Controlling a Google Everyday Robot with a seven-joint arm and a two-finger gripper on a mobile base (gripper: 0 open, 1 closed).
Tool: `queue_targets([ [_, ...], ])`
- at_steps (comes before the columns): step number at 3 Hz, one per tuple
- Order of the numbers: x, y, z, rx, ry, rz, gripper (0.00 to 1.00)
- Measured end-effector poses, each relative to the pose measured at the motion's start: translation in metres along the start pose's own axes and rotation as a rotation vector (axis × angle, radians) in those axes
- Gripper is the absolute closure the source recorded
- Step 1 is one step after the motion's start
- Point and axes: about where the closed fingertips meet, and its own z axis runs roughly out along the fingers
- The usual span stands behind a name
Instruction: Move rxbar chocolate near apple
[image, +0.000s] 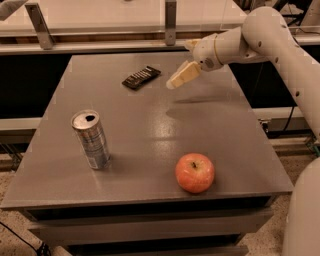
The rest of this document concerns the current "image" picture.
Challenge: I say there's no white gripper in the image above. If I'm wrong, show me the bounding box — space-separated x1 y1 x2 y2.
166 34 223 89

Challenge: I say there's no black rxbar chocolate wrapper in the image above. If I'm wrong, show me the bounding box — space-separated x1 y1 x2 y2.
122 66 161 90

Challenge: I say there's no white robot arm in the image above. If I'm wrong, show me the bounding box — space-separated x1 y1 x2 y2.
166 6 320 256

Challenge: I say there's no red apple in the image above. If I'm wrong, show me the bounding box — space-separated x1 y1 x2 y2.
175 153 215 194

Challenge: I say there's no silver drink can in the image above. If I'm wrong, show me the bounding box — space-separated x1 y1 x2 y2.
71 109 110 170

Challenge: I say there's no grey drawer cabinet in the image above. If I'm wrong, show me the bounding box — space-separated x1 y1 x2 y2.
19 195 278 256

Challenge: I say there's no middle metal bracket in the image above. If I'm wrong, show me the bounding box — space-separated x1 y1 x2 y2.
165 0 177 46

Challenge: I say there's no metal bracket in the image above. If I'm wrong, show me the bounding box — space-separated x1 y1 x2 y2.
165 0 177 46
25 3 54 50

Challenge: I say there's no black cable behind table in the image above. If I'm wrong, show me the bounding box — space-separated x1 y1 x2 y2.
266 106 298 138

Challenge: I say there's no left metal bracket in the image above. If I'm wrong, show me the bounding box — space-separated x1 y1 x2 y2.
25 3 54 50

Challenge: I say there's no black cable on floor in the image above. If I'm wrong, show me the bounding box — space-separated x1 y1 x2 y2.
0 221 51 256

